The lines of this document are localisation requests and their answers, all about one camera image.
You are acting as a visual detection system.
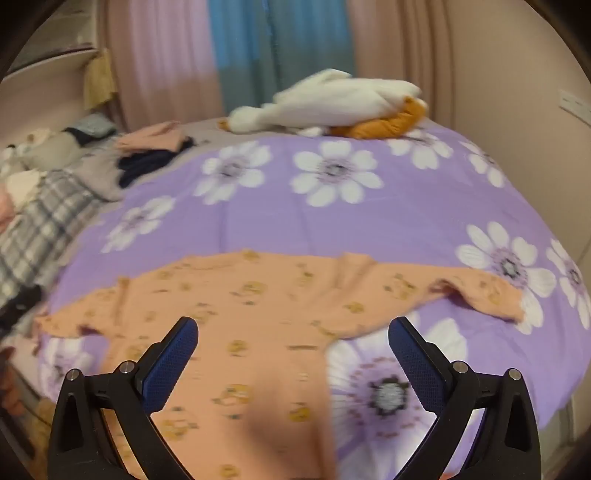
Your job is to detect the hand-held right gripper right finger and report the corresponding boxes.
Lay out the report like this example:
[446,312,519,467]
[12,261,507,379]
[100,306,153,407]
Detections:
[388,316,540,480]

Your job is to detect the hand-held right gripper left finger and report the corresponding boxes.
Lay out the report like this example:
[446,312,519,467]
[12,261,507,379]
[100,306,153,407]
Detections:
[47,316,200,480]

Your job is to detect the peach printed baby garment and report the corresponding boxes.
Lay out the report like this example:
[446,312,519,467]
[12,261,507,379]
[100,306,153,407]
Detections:
[34,249,527,480]

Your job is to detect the folded navy clothes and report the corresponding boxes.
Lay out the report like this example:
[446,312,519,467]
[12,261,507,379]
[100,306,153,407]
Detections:
[117,138,197,189]

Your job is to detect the folded pink clothes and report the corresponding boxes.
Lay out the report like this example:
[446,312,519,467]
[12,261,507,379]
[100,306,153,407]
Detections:
[113,121,195,153]

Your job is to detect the cream folded clothes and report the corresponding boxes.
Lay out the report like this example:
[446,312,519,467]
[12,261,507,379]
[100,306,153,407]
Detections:
[4,171,41,206]

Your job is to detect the dark cloth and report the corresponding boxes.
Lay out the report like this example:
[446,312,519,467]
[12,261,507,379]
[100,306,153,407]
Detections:
[0,285,45,335]

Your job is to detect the purple floral blanket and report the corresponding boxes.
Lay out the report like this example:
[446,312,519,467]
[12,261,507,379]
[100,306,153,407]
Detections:
[37,121,591,480]

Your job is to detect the grey plaid pillow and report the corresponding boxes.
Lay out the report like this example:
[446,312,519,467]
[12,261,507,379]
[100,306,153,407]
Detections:
[0,168,105,315]

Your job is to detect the beige pillow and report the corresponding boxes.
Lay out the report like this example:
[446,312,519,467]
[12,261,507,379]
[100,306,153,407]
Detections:
[25,134,80,168]

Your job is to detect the white goose plush toy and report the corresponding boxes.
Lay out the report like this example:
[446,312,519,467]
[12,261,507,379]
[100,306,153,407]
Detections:
[217,68,430,140]

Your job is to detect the yellow pleated fabric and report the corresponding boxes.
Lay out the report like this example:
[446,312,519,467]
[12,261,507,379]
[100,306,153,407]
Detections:
[83,48,117,112]

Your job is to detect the pink curtain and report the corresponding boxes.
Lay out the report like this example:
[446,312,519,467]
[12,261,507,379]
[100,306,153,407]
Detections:
[99,0,223,132]
[346,0,462,126]

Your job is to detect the white shelf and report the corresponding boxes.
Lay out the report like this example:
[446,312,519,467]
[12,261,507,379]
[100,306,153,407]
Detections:
[0,0,100,83]

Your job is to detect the blue curtain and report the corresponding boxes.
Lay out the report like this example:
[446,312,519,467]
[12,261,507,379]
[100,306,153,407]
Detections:
[208,0,356,117]

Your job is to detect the white wall socket strip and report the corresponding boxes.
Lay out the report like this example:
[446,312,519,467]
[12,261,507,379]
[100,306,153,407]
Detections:
[558,89,591,121]

